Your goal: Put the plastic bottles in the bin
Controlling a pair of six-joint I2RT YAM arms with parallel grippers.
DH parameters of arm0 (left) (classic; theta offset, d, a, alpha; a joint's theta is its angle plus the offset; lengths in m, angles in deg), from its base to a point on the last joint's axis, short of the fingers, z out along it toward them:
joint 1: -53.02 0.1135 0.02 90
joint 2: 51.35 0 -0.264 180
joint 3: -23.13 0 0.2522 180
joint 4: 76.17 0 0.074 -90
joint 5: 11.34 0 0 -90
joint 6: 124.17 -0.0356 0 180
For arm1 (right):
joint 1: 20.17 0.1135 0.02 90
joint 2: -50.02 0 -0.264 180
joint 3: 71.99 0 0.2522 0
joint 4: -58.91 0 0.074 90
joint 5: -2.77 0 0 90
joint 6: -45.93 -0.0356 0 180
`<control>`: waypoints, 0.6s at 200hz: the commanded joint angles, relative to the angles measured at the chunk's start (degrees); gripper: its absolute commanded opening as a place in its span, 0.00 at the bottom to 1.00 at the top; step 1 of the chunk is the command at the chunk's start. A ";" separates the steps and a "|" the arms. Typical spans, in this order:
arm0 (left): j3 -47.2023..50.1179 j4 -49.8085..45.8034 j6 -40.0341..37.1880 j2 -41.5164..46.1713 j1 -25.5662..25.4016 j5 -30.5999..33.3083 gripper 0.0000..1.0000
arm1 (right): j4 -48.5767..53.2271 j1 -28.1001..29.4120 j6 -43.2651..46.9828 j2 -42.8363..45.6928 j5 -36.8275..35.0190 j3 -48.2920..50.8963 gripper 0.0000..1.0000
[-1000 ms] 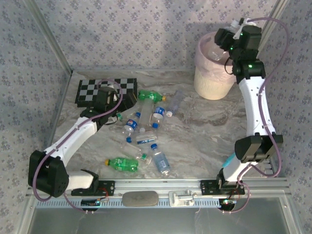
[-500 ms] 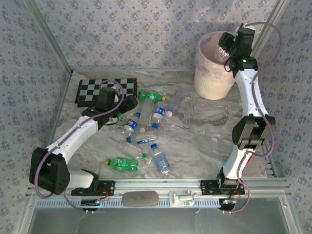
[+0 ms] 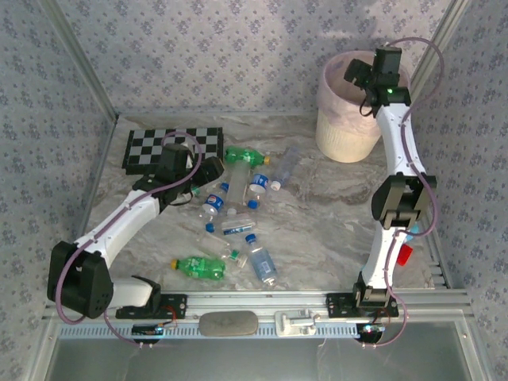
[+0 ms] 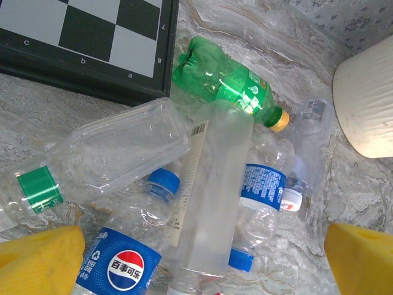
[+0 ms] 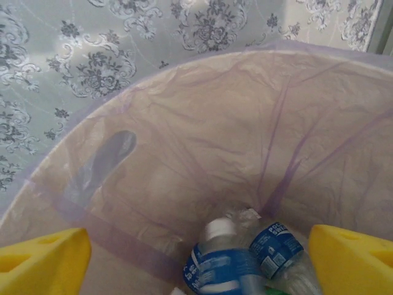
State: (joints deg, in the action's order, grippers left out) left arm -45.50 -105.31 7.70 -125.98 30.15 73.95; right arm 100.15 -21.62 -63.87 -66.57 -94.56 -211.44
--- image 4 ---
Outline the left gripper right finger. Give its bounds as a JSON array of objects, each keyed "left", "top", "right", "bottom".
[{"left": 324, "top": 222, "right": 393, "bottom": 295}]

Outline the clear bottle green label band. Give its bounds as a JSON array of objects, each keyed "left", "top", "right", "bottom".
[{"left": 0, "top": 96, "right": 192, "bottom": 228}]

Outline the black white chessboard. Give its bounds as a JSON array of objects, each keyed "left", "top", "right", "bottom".
[{"left": 0, "top": 0, "right": 181, "bottom": 107}]

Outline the crushed clear bottle blue label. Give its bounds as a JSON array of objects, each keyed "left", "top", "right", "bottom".
[{"left": 228, "top": 135, "right": 297, "bottom": 274}]

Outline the green plastic bottle yellow cap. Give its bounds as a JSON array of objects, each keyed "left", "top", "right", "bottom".
[{"left": 171, "top": 35, "right": 291, "bottom": 133}]

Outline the Pepsi bottle blue label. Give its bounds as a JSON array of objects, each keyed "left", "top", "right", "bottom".
[{"left": 75, "top": 167, "right": 182, "bottom": 295}]

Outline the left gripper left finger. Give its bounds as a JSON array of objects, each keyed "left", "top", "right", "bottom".
[{"left": 0, "top": 226, "right": 87, "bottom": 295}]

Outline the frosted square plastic bottle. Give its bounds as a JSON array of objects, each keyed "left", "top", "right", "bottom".
[{"left": 165, "top": 100, "right": 255, "bottom": 295}]

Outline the white ribbed waste bin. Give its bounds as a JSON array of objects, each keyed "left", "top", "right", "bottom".
[{"left": 332, "top": 38, "right": 393, "bottom": 159}]

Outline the clear bottle white cap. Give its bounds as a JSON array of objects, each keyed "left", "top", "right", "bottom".
[{"left": 281, "top": 96, "right": 334, "bottom": 213}]

